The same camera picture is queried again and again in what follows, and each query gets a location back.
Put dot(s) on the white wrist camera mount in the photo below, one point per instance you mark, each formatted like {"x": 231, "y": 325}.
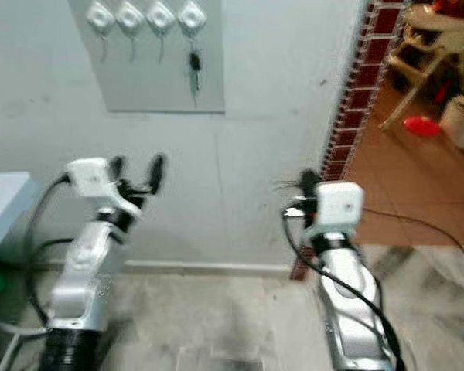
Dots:
{"x": 93, "y": 178}
{"x": 340, "y": 205}

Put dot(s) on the black-headed hanging key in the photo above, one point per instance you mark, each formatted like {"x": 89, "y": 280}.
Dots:
{"x": 194, "y": 62}

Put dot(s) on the white bucket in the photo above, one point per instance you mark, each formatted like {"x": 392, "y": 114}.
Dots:
{"x": 460, "y": 124}

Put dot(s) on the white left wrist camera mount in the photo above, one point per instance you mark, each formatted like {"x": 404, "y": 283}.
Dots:
{"x": 93, "y": 178}

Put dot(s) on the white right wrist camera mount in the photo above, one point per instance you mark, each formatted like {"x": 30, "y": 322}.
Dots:
{"x": 340, "y": 205}

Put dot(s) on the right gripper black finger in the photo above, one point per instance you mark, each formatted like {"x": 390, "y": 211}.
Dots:
{"x": 308, "y": 182}

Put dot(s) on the red tile wall trim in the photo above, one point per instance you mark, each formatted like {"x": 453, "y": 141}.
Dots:
{"x": 359, "y": 100}

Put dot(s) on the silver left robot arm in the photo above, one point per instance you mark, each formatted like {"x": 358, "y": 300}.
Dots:
{"x": 85, "y": 278}

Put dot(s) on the white wall hook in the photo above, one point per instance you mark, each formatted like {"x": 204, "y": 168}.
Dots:
{"x": 192, "y": 15}
{"x": 100, "y": 15}
{"x": 130, "y": 15}
{"x": 161, "y": 15}

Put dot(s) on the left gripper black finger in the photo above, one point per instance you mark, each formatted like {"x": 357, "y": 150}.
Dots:
{"x": 155, "y": 171}
{"x": 117, "y": 166}

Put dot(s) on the red plastic object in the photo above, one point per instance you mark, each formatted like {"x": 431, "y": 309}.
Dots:
{"x": 421, "y": 126}

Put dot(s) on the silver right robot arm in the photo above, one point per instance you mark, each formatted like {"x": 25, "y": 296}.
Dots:
{"x": 352, "y": 309}

